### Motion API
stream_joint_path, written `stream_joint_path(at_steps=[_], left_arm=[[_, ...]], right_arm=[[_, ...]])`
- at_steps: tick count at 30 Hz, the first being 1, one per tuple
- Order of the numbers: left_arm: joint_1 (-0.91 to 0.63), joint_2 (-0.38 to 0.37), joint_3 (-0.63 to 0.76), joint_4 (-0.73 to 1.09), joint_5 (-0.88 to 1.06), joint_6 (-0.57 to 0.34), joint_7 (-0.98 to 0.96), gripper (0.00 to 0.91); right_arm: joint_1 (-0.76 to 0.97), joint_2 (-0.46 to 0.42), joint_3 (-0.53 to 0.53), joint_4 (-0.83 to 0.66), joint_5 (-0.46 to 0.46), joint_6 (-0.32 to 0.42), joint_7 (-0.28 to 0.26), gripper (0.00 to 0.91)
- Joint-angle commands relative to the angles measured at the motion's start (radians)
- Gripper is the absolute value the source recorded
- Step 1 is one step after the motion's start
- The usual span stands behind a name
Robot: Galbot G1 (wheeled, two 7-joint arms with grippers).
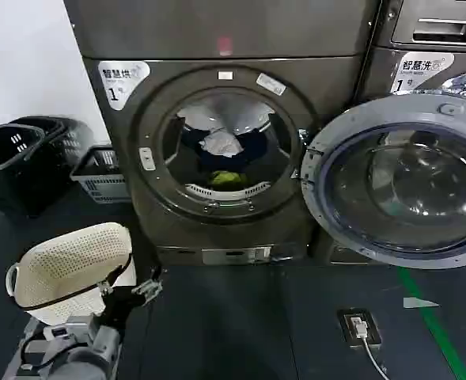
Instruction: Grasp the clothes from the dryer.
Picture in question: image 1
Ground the white cloth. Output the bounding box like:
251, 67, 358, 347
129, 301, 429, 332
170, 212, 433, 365
198, 129, 245, 158

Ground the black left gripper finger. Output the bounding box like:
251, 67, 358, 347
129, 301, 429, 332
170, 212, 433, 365
97, 253, 134, 297
131, 264, 165, 305

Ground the black plastic laundry basket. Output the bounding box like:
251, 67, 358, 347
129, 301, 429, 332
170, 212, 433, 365
0, 123, 62, 219
6, 115, 96, 169

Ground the black floor socket box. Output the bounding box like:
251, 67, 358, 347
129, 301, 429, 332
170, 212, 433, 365
336, 307, 384, 350

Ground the green garment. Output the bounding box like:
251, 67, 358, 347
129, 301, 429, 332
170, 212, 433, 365
209, 169, 244, 188

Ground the grey washing machine with drawer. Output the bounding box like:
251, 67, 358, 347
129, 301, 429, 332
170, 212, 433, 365
310, 0, 466, 267

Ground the white arrow floor sticker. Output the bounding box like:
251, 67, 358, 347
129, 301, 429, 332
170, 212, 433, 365
403, 296, 441, 310

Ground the grey slotted laundry basket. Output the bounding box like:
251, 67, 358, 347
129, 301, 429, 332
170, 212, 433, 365
69, 145, 131, 205

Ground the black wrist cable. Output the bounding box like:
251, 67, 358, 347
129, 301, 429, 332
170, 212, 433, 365
17, 331, 66, 367

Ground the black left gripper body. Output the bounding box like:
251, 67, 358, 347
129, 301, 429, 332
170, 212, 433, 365
97, 285, 146, 330

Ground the white perforated laundry basket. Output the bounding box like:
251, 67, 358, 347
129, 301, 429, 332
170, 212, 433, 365
6, 222, 139, 322

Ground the round glass dryer door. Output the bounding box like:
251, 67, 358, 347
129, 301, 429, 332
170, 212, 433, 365
300, 96, 466, 271

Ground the green floor tape strip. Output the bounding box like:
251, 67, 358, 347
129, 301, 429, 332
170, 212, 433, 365
393, 265, 466, 380

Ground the white plug with cable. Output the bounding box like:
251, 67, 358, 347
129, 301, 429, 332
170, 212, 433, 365
350, 315, 390, 380

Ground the dark blue garment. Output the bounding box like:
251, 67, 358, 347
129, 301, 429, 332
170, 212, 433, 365
182, 121, 276, 176

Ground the grey dryer with round opening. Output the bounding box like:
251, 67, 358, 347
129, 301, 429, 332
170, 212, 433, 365
64, 0, 381, 267

